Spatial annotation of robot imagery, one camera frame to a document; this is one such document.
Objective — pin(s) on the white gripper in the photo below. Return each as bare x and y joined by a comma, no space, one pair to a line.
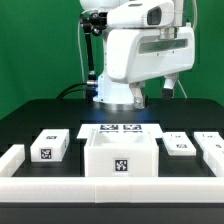
135,55

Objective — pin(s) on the white cabinet door panel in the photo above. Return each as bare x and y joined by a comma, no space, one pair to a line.
178,144
212,145

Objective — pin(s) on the white cabinet body box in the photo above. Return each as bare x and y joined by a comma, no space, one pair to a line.
121,155

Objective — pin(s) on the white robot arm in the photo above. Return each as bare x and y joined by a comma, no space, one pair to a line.
166,15

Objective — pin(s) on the white small cabinet top block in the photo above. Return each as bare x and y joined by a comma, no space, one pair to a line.
50,145

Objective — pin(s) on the white marker base sheet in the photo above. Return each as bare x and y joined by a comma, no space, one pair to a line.
154,129

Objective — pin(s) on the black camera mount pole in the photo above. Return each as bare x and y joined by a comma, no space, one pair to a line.
90,43

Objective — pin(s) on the white U-shaped fence wall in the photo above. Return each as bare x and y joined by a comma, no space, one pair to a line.
102,190

